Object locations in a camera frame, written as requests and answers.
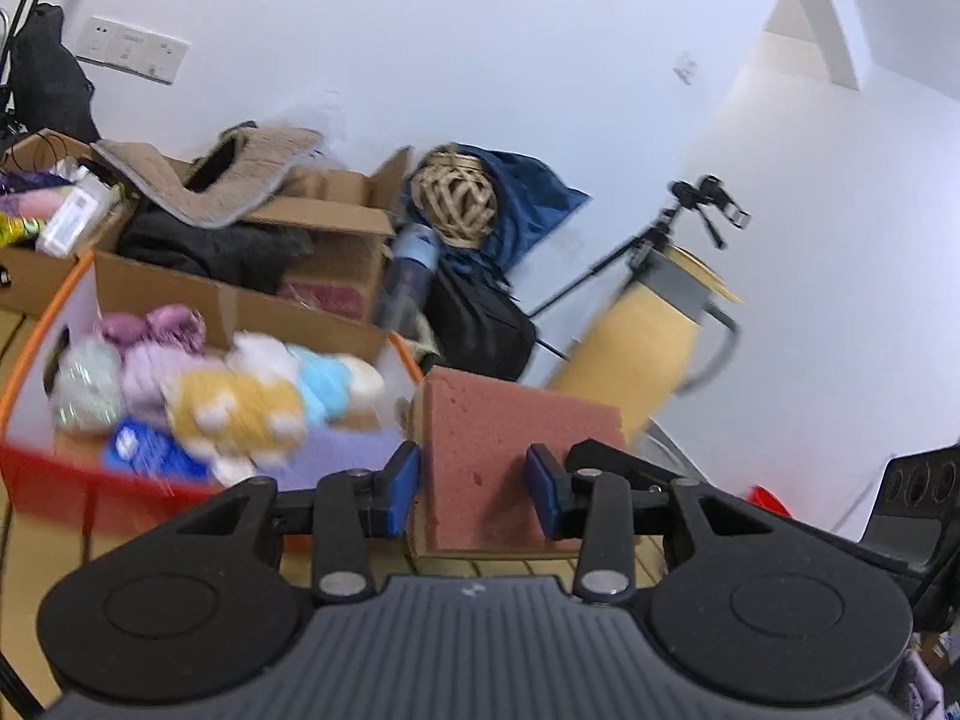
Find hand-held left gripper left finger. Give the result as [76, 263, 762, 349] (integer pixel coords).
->
[172, 441, 421, 605]

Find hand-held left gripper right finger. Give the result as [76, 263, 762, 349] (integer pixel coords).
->
[525, 440, 796, 605]

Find purple knit pouch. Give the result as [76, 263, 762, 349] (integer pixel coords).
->
[276, 423, 407, 490]

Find pink and beige sponge block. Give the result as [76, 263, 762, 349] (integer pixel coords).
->
[408, 367, 632, 561]

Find light blue plush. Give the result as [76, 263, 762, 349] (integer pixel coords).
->
[288, 344, 385, 430]

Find yellow and white plush toy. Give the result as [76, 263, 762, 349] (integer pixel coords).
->
[163, 332, 310, 467]

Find blue tissue packet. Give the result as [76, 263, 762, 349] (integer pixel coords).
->
[103, 419, 212, 482]

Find lilac fluffy scrunchie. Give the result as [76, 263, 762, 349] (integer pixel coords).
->
[122, 343, 182, 422]

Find mauve fabric bundle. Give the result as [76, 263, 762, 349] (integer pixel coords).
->
[96, 304, 209, 355]

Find green and white yarn ball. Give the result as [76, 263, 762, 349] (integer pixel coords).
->
[51, 337, 126, 434]

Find red cardboard box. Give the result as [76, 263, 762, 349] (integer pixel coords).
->
[0, 250, 426, 535]

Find red object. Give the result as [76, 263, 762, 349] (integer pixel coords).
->
[745, 485, 794, 520]

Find yellow thermos jug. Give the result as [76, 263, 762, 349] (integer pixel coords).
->
[546, 243, 744, 437]

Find black duffel bag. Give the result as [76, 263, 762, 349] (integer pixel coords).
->
[422, 262, 539, 384]

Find blue water bottle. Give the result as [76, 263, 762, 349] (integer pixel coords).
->
[370, 224, 444, 336]

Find black tripod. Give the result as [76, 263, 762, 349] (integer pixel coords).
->
[523, 208, 677, 317]

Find large brown cardboard box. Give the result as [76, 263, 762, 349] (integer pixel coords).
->
[92, 145, 415, 362]

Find dark blue cloth bag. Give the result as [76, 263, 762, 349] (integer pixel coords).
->
[448, 143, 591, 287]

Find rattan ball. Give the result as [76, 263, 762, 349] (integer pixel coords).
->
[410, 148, 500, 249]

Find dark clothes in box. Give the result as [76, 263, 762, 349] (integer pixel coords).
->
[115, 209, 314, 287]

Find small brown cardboard box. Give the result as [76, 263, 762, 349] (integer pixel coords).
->
[0, 130, 137, 317]

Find white carton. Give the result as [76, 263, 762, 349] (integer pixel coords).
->
[35, 172, 115, 257]

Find yellow snack packet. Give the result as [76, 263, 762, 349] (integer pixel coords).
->
[0, 213, 47, 246]

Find black trolley bag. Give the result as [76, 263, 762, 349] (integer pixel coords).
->
[6, 3, 104, 145]

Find white wall socket strip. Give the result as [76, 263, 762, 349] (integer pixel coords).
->
[78, 14, 193, 86]

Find black trolley handle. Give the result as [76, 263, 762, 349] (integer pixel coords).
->
[0, 0, 70, 115]

